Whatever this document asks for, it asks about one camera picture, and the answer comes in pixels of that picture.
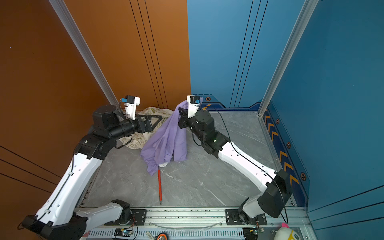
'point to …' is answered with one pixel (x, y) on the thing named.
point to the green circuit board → (122, 232)
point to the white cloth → (163, 164)
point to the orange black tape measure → (162, 236)
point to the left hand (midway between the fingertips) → (156, 116)
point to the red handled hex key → (160, 185)
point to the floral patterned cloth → (137, 141)
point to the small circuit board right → (258, 230)
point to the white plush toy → (285, 233)
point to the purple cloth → (166, 141)
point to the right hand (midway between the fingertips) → (178, 108)
